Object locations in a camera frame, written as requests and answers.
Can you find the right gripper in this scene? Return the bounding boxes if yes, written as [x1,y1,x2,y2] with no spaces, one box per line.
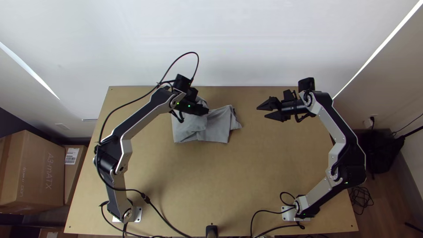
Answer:
[256,97,300,123]

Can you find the grey t-shirt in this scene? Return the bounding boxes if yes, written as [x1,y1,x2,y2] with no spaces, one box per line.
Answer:
[171,97,242,144]

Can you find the black bag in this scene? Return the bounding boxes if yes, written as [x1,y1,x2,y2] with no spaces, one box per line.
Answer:
[358,130,406,175]

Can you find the cardboard box with white label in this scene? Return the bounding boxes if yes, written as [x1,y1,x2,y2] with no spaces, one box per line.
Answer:
[63,145,89,205]

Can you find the large cardboard box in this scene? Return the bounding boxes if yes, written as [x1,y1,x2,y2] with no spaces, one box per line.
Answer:
[0,130,66,215]

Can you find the small cardboard box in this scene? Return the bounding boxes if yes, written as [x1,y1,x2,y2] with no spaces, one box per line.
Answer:
[37,226,78,238]

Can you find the black cable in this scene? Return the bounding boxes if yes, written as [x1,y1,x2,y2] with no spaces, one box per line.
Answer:
[95,162,194,238]
[348,186,375,208]
[100,201,172,238]
[279,191,299,208]
[249,206,298,238]
[391,113,423,137]
[97,52,200,146]

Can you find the white wall outlet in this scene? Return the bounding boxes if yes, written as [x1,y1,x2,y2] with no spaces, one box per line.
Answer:
[363,115,378,130]

